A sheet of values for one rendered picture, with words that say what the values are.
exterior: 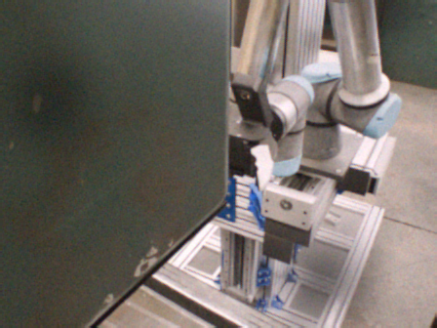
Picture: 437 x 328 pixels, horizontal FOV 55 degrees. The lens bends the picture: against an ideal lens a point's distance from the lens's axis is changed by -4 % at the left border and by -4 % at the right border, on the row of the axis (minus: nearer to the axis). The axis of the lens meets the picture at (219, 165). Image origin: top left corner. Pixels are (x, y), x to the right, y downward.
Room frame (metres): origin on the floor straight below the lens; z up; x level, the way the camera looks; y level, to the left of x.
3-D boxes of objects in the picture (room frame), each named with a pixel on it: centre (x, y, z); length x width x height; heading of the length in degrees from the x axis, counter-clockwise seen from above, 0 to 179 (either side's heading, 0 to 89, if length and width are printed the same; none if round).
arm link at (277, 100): (0.69, -0.09, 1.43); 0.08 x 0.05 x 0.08; 61
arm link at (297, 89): (0.76, -0.13, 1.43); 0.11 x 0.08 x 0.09; 151
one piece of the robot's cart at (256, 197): (0.99, -0.11, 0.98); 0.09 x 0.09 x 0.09; 61
